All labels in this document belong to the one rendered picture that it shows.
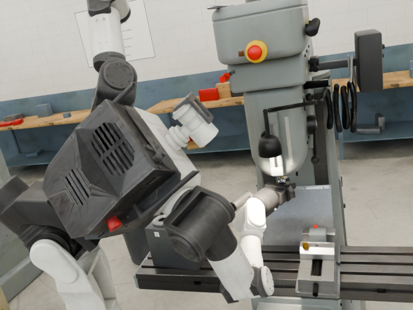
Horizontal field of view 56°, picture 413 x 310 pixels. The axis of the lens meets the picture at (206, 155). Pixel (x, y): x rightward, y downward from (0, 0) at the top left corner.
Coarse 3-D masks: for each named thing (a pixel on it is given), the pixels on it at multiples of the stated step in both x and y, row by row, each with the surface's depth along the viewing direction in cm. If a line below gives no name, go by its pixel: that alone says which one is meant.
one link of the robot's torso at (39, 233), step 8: (32, 232) 100; (40, 232) 100; (48, 232) 101; (56, 232) 101; (64, 232) 103; (24, 240) 102; (32, 240) 101; (56, 240) 101; (64, 240) 101; (72, 240) 104; (72, 248) 104; (80, 248) 106
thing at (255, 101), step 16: (256, 96) 125; (272, 96) 124; (288, 96) 123; (304, 96) 135; (256, 112) 127; (272, 112) 126; (288, 112) 124; (304, 112) 128; (256, 128) 129; (288, 128) 126; (304, 128) 129; (256, 144) 132; (288, 144) 128; (304, 144) 130; (256, 160) 134; (288, 160) 130; (304, 160) 133
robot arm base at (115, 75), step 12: (108, 60) 98; (120, 60) 99; (108, 72) 96; (120, 72) 97; (132, 72) 99; (108, 84) 96; (120, 84) 96; (96, 96) 95; (108, 96) 96; (132, 96) 98
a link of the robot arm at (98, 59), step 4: (104, 52) 103; (108, 52) 103; (112, 52) 103; (116, 52) 104; (96, 56) 103; (100, 56) 103; (104, 56) 102; (108, 56) 103; (112, 56) 103; (116, 56) 104; (120, 56) 105; (124, 56) 106; (96, 60) 103; (100, 60) 103; (104, 60) 102; (96, 64) 105; (100, 64) 104; (96, 68) 107
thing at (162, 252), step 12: (144, 228) 162; (156, 228) 160; (156, 240) 162; (168, 240) 159; (156, 252) 164; (168, 252) 161; (156, 264) 167; (168, 264) 164; (180, 264) 161; (192, 264) 158
